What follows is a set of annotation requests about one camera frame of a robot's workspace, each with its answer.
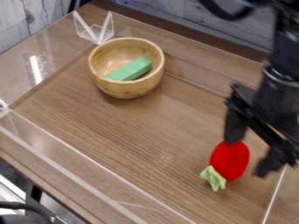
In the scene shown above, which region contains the red plush strawberry toy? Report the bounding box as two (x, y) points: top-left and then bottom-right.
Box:
(200, 141), (249, 192)

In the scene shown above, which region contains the wooden bowl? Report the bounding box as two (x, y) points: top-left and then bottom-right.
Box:
(87, 38), (164, 99)

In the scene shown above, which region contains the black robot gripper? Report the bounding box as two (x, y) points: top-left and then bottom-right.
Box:
(224, 67), (299, 178)

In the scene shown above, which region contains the green rectangular block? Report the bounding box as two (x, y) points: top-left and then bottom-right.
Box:
(105, 57), (152, 81)

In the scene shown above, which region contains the black table leg bracket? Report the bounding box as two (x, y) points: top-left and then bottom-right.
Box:
(0, 183), (67, 224)

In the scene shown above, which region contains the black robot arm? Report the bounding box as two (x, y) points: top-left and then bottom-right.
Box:
(224, 0), (299, 178)

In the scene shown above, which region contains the black cable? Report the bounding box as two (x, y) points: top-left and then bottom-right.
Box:
(198, 0), (269, 22)

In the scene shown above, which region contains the clear acrylic tray wall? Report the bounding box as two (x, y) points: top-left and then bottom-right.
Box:
(0, 100), (196, 224)

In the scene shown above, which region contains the clear acrylic corner bracket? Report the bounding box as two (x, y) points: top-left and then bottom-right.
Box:
(71, 11), (114, 45)

